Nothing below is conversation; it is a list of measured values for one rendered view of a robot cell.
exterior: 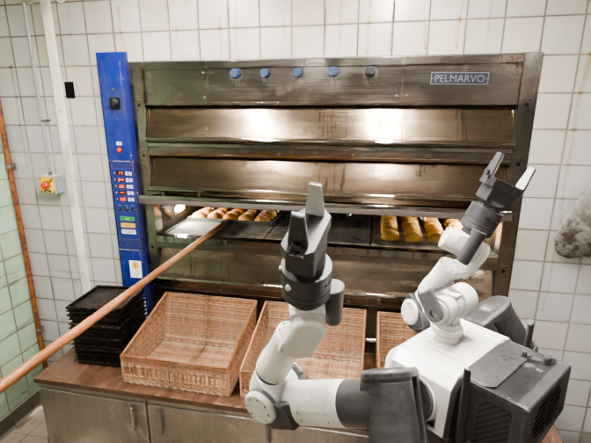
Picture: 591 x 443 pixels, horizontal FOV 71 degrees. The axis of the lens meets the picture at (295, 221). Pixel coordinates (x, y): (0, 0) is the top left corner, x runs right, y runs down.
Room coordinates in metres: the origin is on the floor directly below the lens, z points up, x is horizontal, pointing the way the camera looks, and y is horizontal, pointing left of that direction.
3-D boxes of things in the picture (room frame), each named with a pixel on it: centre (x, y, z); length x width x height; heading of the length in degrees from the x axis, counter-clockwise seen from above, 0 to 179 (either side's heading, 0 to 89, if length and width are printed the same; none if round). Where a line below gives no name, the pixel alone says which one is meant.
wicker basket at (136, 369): (1.93, 0.53, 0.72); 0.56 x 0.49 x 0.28; 78
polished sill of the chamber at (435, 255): (2.10, -0.10, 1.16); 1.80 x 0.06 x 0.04; 79
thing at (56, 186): (2.33, 1.38, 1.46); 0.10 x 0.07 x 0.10; 79
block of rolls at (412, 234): (2.40, -0.75, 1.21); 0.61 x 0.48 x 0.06; 169
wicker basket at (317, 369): (1.82, -0.06, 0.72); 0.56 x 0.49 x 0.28; 79
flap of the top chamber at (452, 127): (2.08, -0.10, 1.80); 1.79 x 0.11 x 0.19; 79
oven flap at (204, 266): (2.08, -0.10, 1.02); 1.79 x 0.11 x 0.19; 79
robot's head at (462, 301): (0.81, -0.33, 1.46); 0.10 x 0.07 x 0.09; 130
